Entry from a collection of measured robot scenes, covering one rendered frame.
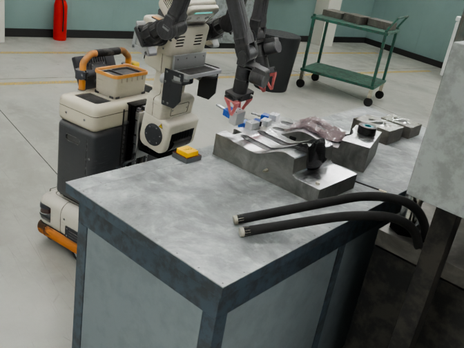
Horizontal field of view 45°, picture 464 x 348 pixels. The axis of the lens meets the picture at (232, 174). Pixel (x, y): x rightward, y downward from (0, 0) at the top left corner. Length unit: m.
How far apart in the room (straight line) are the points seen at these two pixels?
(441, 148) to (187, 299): 0.78
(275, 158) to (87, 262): 0.75
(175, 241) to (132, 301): 0.30
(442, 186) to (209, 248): 0.64
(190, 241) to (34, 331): 1.09
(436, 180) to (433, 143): 0.09
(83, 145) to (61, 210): 0.38
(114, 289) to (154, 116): 0.94
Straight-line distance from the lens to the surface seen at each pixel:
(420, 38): 10.43
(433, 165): 1.49
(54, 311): 2.63
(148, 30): 2.31
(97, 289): 1.97
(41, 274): 2.86
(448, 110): 1.46
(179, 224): 1.70
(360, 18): 6.67
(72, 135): 2.72
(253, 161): 2.11
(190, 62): 2.51
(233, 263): 1.56
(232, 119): 2.22
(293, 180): 2.01
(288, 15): 9.63
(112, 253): 1.83
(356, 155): 2.35
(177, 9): 2.22
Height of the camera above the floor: 1.64
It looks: 24 degrees down
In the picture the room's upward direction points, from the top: 10 degrees clockwise
